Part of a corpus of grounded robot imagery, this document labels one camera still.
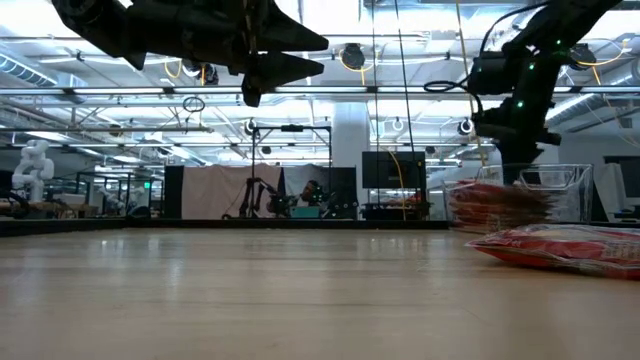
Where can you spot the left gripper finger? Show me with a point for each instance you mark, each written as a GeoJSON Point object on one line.
{"type": "Point", "coordinates": [285, 67]}
{"type": "Point", "coordinates": [285, 35]}

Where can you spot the red popcorn bag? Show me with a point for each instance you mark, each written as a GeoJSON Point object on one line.
{"type": "Point", "coordinates": [550, 247]}
{"type": "Point", "coordinates": [500, 217]}
{"type": "Point", "coordinates": [495, 185]}
{"type": "Point", "coordinates": [500, 204]}
{"type": "Point", "coordinates": [500, 192]}
{"type": "Point", "coordinates": [500, 198]}
{"type": "Point", "coordinates": [500, 210]}

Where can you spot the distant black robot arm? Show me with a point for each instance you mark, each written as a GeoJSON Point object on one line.
{"type": "Point", "coordinates": [315, 192]}
{"type": "Point", "coordinates": [250, 195]}

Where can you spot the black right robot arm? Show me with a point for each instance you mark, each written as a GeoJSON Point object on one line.
{"type": "Point", "coordinates": [530, 100]}

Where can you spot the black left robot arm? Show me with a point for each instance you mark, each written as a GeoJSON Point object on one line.
{"type": "Point", "coordinates": [90, 20]}

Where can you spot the long ceiling light strip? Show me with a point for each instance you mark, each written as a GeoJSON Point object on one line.
{"type": "Point", "coordinates": [125, 90]}

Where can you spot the white pillar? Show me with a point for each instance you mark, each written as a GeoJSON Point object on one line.
{"type": "Point", "coordinates": [350, 140]}

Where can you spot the beige curtain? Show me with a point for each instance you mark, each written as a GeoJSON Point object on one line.
{"type": "Point", "coordinates": [215, 190]}

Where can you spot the black monitor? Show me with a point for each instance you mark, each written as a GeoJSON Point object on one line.
{"type": "Point", "coordinates": [385, 172]}

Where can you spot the teal box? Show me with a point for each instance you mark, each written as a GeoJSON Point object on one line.
{"type": "Point", "coordinates": [305, 212]}

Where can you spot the black panel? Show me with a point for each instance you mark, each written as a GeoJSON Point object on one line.
{"type": "Point", "coordinates": [174, 192]}

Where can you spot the black table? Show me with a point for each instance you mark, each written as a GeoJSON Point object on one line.
{"type": "Point", "coordinates": [380, 212]}

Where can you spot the white robot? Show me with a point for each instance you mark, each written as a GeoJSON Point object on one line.
{"type": "Point", "coordinates": [32, 170]}

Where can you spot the clear plastic basket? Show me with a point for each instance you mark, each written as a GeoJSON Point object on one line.
{"type": "Point", "coordinates": [575, 200]}

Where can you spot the distant black rig frame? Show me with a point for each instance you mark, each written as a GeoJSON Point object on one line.
{"type": "Point", "coordinates": [253, 150]}

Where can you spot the black metal table frame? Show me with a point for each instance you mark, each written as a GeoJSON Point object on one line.
{"type": "Point", "coordinates": [200, 227]}

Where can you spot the silver air duct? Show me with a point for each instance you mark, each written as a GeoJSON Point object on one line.
{"type": "Point", "coordinates": [590, 97]}

